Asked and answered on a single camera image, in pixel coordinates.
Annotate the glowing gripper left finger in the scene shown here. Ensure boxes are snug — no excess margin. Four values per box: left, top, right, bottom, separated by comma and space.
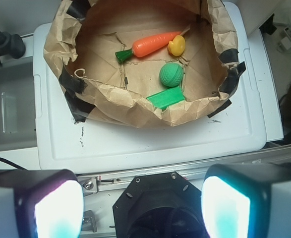
0, 169, 83, 238

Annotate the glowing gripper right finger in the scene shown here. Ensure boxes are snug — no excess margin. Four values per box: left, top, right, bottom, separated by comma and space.
201, 163, 291, 238

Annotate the green dimpled ball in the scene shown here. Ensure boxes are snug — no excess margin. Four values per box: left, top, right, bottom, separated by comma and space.
159, 62, 184, 87

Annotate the white plastic bin lid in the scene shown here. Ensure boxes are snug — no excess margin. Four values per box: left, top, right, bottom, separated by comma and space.
33, 1, 283, 173

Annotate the clear plastic container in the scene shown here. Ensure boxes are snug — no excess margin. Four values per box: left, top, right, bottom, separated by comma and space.
0, 63, 37, 151

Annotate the green flat plastic block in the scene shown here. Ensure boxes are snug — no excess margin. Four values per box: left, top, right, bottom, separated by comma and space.
147, 86, 185, 110

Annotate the white power adapter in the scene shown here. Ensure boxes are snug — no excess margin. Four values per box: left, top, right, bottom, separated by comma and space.
278, 27, 291, 52

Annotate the black clamp knob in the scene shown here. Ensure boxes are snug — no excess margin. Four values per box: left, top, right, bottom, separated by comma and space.
0, 31, 26, 67

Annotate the crumpled brown paper bag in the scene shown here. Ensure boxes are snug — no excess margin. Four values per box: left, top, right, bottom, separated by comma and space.
44, 0, 245, 128

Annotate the yellow rubber duck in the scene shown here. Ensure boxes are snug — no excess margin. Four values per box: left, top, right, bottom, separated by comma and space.
168, 35, 185, 57

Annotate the orange toy carrot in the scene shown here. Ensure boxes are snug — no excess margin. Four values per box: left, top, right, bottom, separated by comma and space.
115, 31, 181, 63

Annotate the aluminium extrusion rail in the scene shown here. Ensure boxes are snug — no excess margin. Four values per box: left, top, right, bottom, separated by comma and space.
77, 145, 291, 195

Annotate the black cable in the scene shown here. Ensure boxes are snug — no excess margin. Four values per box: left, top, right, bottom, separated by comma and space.
0, 155, 28, 171

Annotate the black octagonal mount plate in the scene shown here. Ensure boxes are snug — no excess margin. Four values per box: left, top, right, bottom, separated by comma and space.
113, 172, 207, 238

